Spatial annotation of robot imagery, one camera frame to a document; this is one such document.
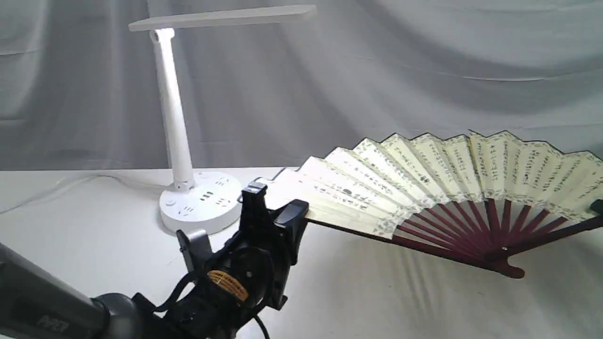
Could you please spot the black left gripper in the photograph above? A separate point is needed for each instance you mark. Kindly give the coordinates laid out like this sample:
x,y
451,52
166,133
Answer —
x,y
252,268

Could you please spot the cream paper folding fan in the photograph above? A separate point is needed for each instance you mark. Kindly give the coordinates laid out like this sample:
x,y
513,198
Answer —
x,y
473,199

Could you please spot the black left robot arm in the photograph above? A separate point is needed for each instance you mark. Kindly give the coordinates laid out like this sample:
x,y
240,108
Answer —
x,y
36,305

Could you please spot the white desk lamp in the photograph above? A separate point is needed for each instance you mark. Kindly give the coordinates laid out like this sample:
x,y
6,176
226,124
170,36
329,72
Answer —
x,y
198,201

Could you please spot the grey backdrop curtain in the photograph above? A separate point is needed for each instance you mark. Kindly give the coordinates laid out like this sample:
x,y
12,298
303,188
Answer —
x,y
79,90

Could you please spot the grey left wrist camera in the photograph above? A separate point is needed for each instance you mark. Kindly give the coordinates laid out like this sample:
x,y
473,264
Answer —
x,y
195,248

